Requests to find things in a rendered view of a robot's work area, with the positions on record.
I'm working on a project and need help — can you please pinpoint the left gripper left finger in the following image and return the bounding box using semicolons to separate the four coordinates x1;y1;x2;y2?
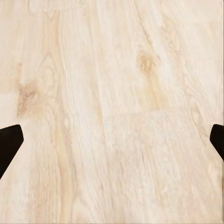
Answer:
0;124;24;179

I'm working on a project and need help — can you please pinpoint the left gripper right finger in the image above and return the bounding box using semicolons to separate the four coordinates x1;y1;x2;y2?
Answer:
210;124;224;160

